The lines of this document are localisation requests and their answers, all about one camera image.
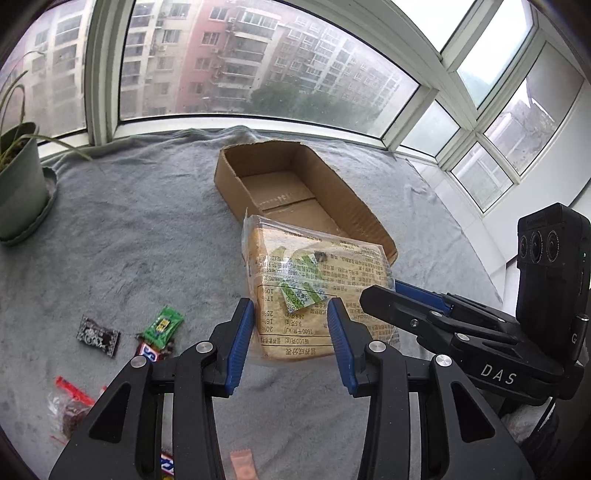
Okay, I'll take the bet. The grey blanket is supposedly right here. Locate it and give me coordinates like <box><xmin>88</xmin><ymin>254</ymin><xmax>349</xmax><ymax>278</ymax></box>
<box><xmin>0</xmin><ymin>125</ymin><xmax>518</xmax><ymax>480</ymax></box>

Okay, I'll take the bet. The black camera box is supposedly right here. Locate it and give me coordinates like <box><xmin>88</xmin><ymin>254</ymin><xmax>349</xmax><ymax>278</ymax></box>
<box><xmin>516</xmin><ymin>203</ymin><xmax>590</xmax><ymax>366</ymax></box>

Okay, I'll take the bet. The pink snack packet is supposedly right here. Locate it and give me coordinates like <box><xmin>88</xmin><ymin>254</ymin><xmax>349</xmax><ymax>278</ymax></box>
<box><xmin>230</xmin><ymin>449</ymin><xmax>259</xmax><ymax>480</ymax></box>

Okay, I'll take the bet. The snickers bar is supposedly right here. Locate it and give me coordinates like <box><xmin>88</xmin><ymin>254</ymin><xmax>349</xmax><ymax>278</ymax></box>
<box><xmin>160</xmin><ymin>452</ymin><xmax>174</xmax><ymax>479</ymax></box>
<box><xmin>135</xmin><ymin>340</ymin><xmax>174</xmax><ymax>363</ymax></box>

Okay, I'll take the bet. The clear red snack bag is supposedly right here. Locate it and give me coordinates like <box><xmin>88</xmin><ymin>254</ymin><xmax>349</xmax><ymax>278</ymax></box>
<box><xmin>47</xmin><ymin>376</ymin><xmax>106</xmax><ymax>445</ymax></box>

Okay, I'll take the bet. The packaged bread loaf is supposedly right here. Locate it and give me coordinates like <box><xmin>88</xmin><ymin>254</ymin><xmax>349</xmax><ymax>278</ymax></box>
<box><xmin>242</xmin><ymin>215</ymin><xmax>398</xmax><ymax>362</ymax></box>

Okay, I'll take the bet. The green candy wrapper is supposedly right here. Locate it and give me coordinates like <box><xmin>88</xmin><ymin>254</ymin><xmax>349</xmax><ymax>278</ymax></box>
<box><xmin>140</xmin><ymin>306</ymin><xmax>184</xmax><ymax>350</ymax></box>

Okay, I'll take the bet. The green potted plant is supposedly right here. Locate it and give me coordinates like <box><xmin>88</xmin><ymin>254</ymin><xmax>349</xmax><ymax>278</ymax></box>
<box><xmin>1</xmin><ymin>70</ymin><xmax>91</xmax><ymax>246</ymax></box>

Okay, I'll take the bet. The brown cardboard box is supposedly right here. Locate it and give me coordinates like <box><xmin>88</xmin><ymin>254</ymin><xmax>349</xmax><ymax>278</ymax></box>
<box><xmin>214</xmin><ymin>140</ymin><xmax>398</xmax><ymax>263</ymax></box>

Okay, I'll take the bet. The black white snack packet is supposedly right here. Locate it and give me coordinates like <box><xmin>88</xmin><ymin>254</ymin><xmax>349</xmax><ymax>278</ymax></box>
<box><xmin>76</xmin><ymin>316</ymin><xmax>120</xmax><ymax>358</ymax></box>

